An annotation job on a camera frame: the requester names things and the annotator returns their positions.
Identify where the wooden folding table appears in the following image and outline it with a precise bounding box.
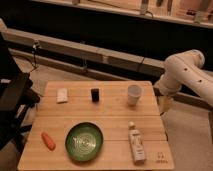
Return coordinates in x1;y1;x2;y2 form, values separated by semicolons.
18;81;174;171

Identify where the orange carrot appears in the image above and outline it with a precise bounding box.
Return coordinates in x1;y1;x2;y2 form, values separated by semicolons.
41;132;56;150

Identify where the white bottle with label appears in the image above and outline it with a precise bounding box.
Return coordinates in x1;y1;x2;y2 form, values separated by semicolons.
128;121;146;164

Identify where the white plastic cup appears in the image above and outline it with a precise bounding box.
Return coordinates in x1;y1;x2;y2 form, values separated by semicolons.
127;85;142;106

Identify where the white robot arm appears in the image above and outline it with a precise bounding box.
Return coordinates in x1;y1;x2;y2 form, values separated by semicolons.
156;50;213;112

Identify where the green ribbed bowl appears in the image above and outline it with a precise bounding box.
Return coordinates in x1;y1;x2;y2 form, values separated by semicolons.
65;122;104;162

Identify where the black eraser block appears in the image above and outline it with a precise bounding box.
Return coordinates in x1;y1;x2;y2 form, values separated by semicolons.
91;88;99;102

